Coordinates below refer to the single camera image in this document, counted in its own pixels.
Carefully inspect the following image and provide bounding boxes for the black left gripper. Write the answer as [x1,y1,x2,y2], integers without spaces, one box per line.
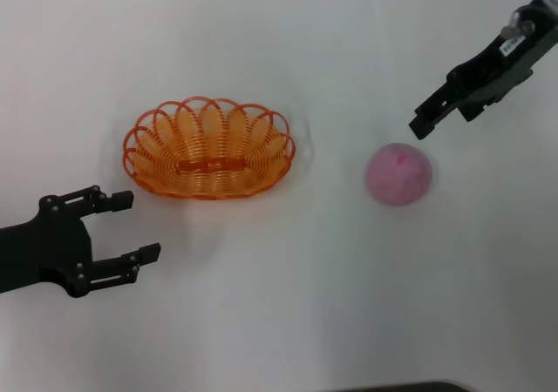
[0,186,161,298]

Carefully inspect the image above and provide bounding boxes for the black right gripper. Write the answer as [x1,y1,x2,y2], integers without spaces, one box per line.
[408,0,558,140]

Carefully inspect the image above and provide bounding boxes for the orange plastic wicker basket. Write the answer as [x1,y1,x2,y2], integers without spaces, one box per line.
[122,96,296,200]

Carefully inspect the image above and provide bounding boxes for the pink peach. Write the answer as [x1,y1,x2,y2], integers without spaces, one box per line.
[364,142,434,208]

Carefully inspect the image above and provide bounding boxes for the dark robot torso edge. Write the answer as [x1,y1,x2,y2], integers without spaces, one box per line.
[344,381,470,392]

